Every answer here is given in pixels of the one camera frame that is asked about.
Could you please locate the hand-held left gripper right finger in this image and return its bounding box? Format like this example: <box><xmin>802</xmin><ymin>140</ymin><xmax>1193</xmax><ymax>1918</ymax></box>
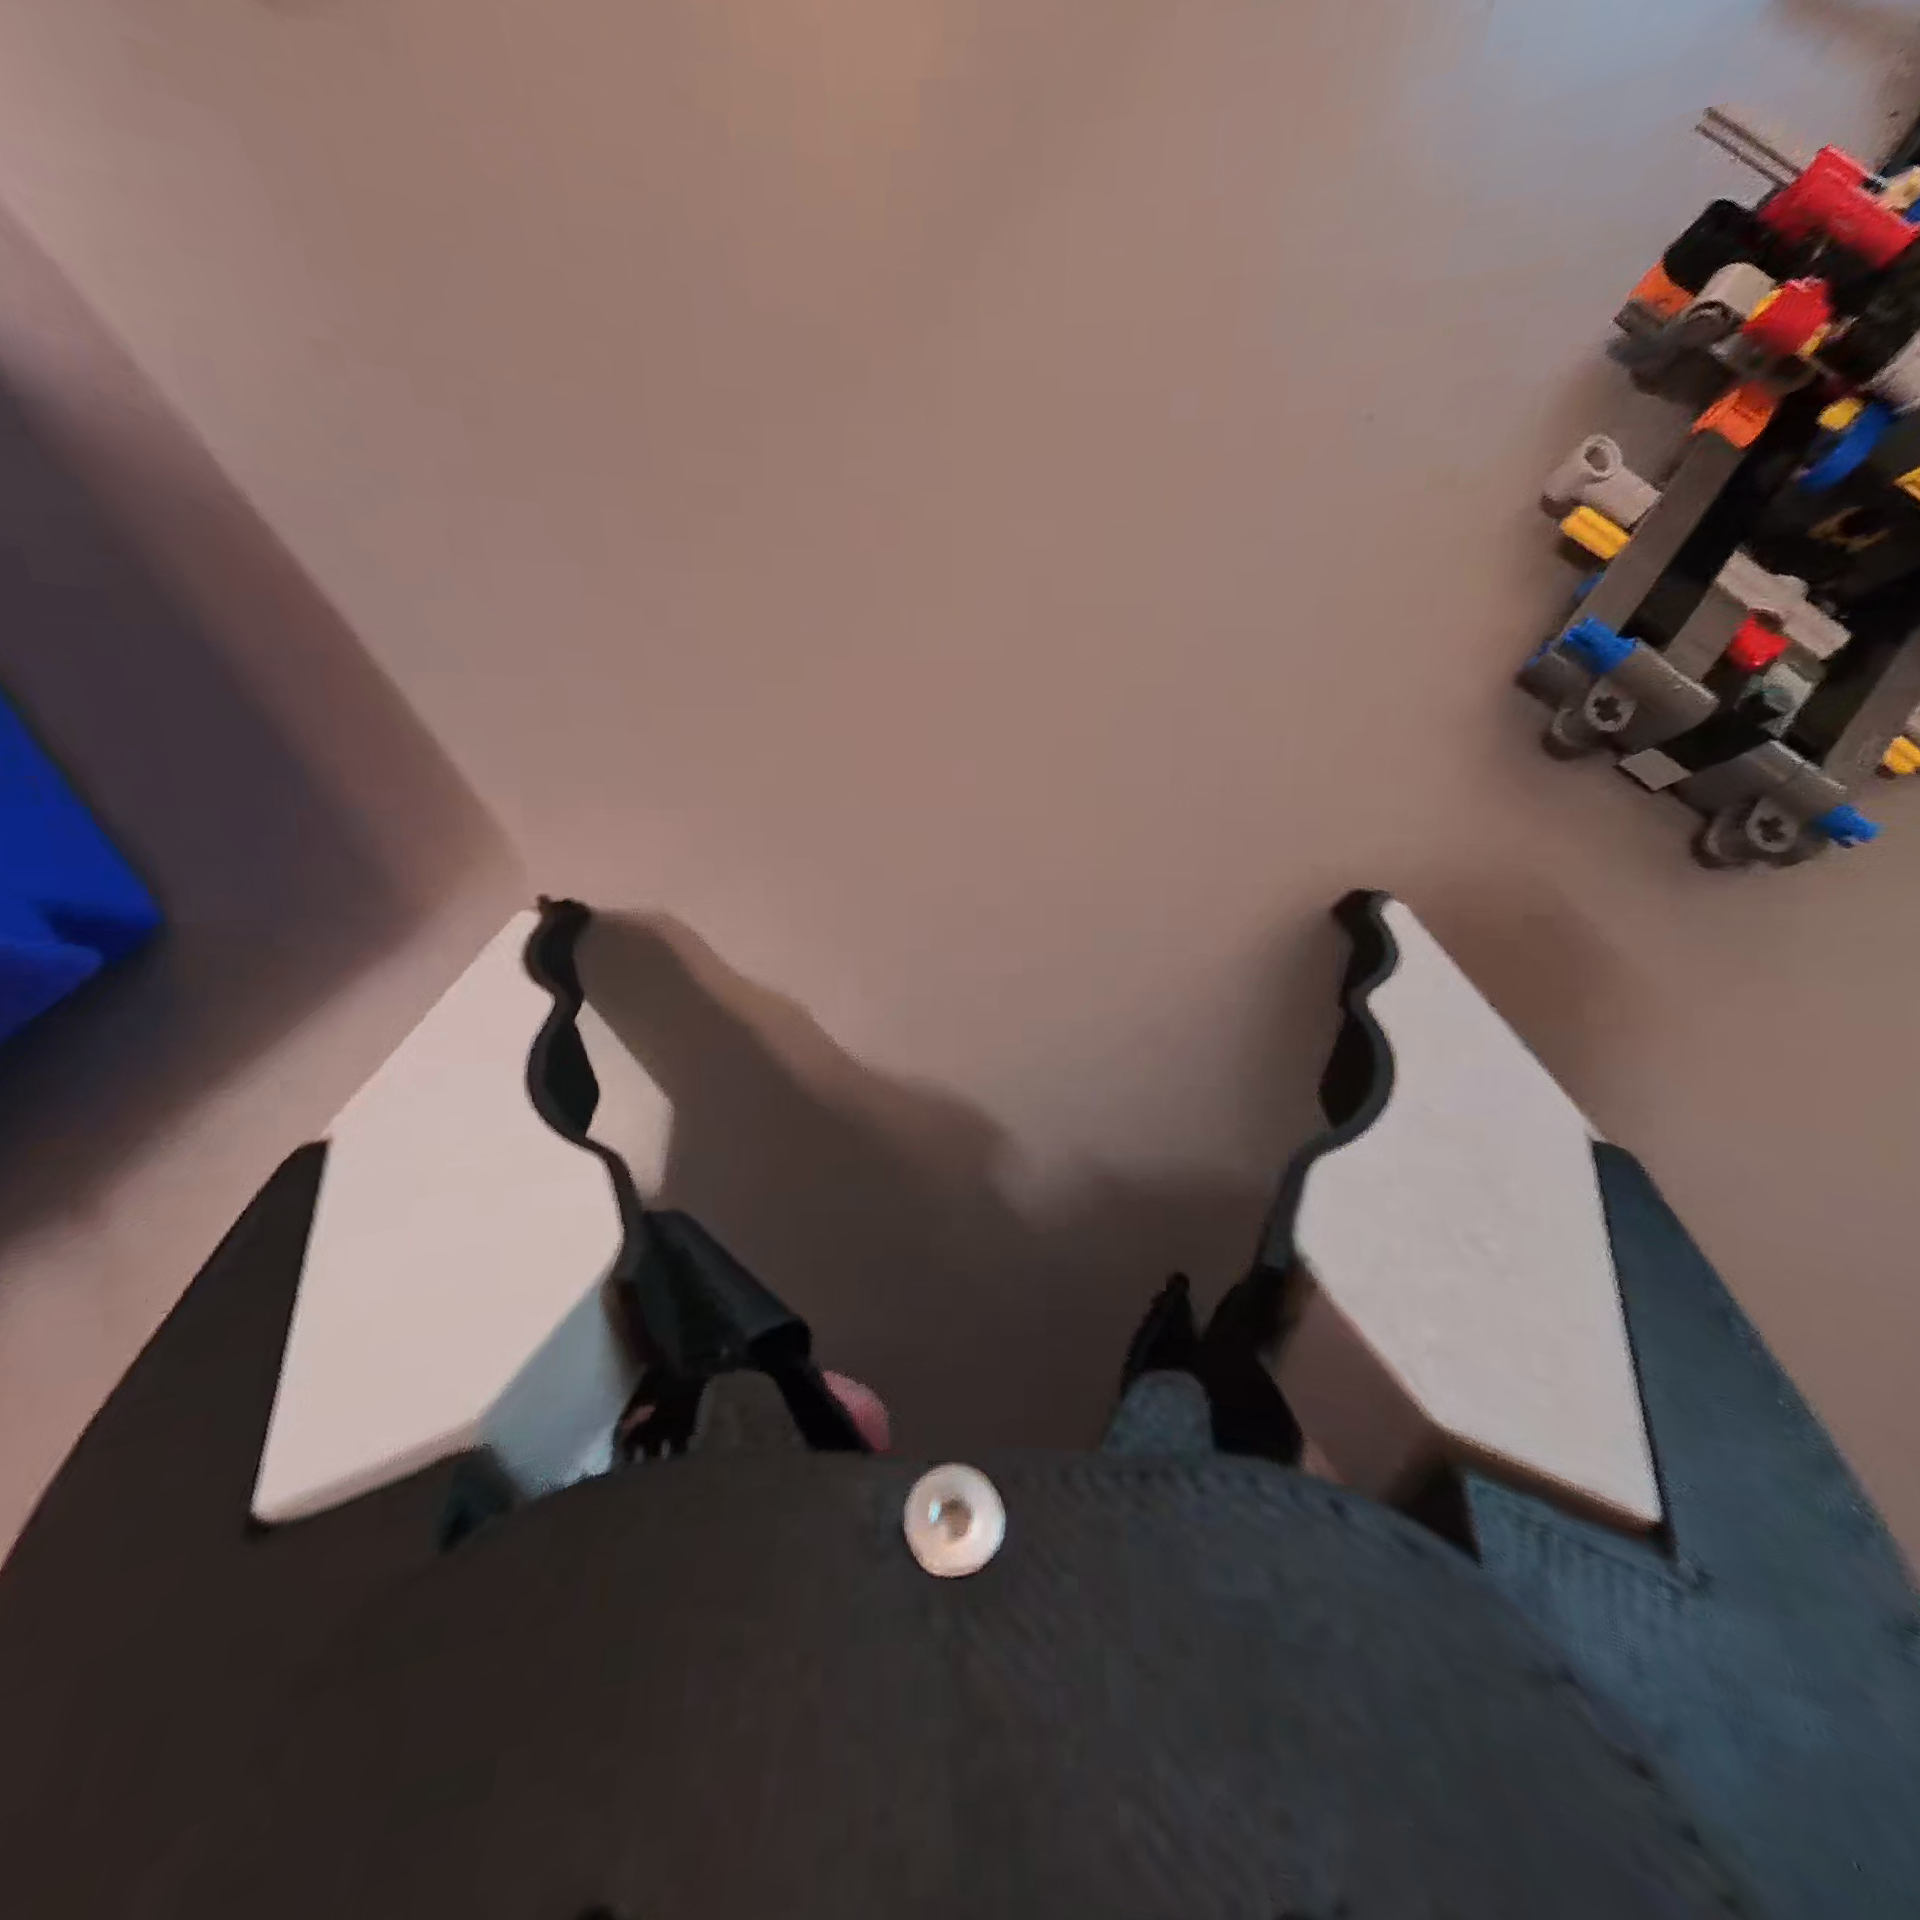
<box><xmin>1256</xmin><ymin>889</ymin><xmax>1663</xmax><ymax>1533</ymax></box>

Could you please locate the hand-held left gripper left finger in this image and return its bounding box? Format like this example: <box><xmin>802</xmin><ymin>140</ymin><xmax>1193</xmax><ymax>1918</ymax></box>
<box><xmin>249</xmin><ymin>896</ymin><xmax>674</xmax><ymax>1529</ymax></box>

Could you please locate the multicoloured lego model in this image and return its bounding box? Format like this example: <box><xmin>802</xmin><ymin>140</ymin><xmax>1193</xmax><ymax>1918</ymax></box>
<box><xmin>1516</xmin><ymin>104</ymin><xmax>1920</xmax><ymax>872</ymax></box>

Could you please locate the blue cloth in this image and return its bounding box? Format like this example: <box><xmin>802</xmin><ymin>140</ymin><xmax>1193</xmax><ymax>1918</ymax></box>
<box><xmin>0</xmin><ymin>692</ymin><xmax>165</xmax><ymax>1040</ymax></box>

